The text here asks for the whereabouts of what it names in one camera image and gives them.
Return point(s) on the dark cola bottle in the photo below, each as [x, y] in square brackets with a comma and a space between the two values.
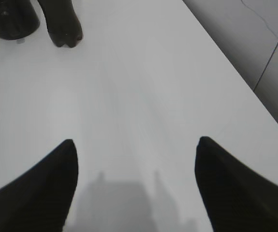
[62, 23]

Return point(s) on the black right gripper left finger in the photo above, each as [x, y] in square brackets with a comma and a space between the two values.
[39, 200]

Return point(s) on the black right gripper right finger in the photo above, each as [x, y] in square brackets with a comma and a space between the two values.
[236, 198]

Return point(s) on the black ceramic mug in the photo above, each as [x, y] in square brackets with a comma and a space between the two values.
[18, 19]

